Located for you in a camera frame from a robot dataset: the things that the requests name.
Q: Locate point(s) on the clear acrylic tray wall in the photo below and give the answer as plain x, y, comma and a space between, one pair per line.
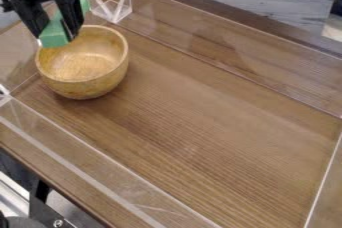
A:
218, 137

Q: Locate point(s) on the green rectangular block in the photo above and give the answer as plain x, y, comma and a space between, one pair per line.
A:
56, 34

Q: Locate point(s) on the brown wooden bowl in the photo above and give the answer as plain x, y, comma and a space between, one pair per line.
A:
89, 67

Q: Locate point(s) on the clear acrylic triangular bracket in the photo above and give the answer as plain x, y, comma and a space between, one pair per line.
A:
111, 10

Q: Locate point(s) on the black table leg bracket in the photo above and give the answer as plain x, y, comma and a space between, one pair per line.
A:
40, 212

